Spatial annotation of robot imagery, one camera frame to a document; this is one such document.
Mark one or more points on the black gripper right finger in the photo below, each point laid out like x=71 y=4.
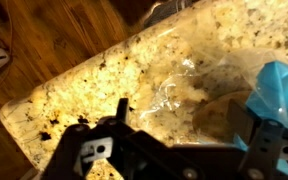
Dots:
x=264 y=146

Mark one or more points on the blue clear plastic potato bag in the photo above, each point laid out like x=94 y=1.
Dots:
x=277 y=90

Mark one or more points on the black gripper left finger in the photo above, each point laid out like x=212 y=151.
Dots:
x=74 y=150

